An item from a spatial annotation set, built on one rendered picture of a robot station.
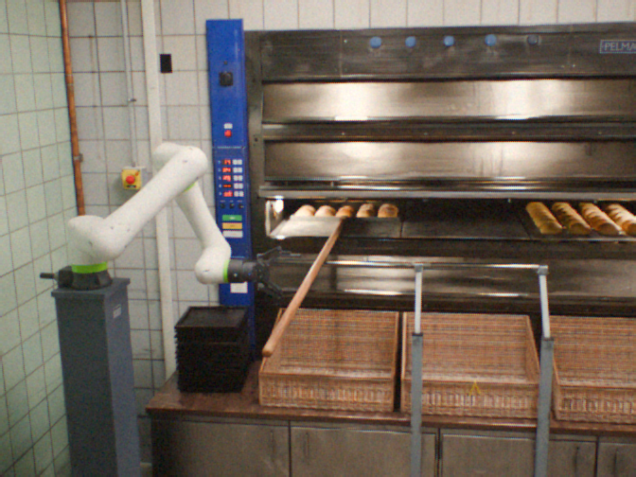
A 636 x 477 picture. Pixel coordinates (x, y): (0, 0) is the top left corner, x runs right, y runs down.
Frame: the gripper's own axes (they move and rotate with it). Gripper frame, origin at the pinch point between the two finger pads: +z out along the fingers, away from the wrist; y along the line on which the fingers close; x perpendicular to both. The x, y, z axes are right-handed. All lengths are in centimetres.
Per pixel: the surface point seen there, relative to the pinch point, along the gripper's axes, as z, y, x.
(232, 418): -30, 65, -7
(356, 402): 21, 57, -13
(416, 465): 45, 78, -2
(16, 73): -116, -75, -17
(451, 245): 58, 3, -62
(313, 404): 3, 59, -12
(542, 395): 92, 46, -3
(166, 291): -75, 27, -59
